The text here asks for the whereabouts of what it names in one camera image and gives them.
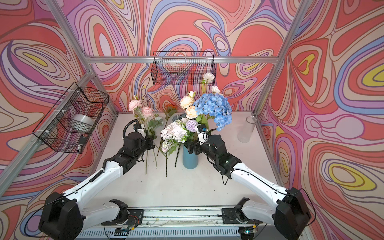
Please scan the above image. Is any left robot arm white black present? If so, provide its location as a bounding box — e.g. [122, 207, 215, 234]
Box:
[38, 132, 155, 240]

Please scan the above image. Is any red protea flower stem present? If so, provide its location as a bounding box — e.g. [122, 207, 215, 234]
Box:
[157, 104, 178, 156]

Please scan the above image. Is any aluminium front rail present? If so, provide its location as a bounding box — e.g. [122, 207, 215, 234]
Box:
[74, 205, 307, 229]

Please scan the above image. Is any teal ceramic vase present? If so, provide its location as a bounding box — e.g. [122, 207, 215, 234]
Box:
[183, 145, 199, 170]

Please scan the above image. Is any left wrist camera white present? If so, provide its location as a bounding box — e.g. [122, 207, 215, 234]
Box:
[134, 123, 147, 138]

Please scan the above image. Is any white tape roll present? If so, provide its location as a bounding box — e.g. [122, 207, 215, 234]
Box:
[70, 114, 95, 133]

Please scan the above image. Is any pink purple mixed bouquet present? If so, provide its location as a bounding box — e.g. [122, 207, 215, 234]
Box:
[161, 118, 198, 156]

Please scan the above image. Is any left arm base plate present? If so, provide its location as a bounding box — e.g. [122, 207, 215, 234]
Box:
[102, 209, 144, 227]

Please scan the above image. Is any small black device in basket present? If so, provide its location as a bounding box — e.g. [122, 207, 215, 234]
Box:
[77, 136, 87, 153]

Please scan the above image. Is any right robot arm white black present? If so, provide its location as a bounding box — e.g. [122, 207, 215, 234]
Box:
[187, 135, 312, 240]

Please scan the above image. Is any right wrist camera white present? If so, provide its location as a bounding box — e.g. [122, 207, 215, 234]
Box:
[197, 124, 208, 145]

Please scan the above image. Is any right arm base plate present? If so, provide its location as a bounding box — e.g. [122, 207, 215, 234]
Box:
[217, 198, 262, 226]

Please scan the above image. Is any large pink peony stem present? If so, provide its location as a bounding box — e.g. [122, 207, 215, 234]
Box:
[128, 95, 164, 175]

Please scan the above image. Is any clear glass vase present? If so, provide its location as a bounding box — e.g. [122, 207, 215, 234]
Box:
[238, 116, 257, 143]

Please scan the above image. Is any black wire basket left wall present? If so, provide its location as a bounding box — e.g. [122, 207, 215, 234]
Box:
[33, 83, 110, 154]

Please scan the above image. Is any black wire basket wall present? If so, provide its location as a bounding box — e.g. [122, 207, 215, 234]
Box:
[151, 50, 217, 86]
[33, 83, 110, 154]

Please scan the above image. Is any black wire basket back wall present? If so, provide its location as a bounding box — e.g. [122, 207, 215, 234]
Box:
[151, 50, 217, 86]

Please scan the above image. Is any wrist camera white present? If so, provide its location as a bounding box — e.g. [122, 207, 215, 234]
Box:
[197, 124, 208, 145]
[134, 123, 147, 138]

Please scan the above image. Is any light blue hydrangea stem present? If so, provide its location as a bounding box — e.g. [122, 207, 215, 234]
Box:
[193, 93, 232, 131]

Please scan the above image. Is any peach rose leafy stem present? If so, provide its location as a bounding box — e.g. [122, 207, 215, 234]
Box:
[180, 96, 198, 120]

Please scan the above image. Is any white poppy flower stem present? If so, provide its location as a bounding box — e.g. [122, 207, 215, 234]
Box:
[201, 73, 221, 94]

